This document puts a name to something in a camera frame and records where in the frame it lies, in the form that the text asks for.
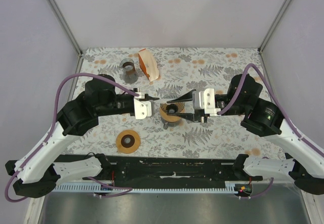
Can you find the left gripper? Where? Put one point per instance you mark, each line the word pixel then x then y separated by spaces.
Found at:
pixel 148 98

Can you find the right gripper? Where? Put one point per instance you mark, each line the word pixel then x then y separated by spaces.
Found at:
pixel 199 117

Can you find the ribbed glass dripper cone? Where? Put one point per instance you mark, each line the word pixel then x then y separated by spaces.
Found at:
pixel 172 108

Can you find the glass coffee server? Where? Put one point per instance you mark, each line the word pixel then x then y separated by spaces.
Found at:
pixel 168 124

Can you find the white paper coffee filter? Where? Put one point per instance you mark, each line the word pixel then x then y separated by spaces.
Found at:
pixel 163 100

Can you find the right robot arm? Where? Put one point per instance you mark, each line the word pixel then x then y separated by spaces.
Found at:
pixel 303 165

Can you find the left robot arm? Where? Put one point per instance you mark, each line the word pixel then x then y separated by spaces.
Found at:
pixel 38 173

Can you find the glass carafe brown band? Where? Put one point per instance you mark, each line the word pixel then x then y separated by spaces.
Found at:
pixel 129 75

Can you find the floral table mat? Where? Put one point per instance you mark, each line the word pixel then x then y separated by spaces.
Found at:
pixel 181 70

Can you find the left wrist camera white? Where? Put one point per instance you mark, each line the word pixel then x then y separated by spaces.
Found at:
pixel 143 107

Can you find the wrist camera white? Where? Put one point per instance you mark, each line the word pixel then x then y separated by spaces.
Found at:
pixel 143 107
pixel 205 100

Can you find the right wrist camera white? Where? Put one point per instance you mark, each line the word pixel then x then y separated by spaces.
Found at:
pixel 205 100

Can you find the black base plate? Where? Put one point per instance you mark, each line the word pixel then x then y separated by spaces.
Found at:
pixel 146 172

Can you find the white cable duct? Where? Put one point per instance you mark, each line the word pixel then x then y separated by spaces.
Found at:
pixel 92 187

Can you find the aluminium frame rail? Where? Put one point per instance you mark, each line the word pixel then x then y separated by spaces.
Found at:
pixel 64 24

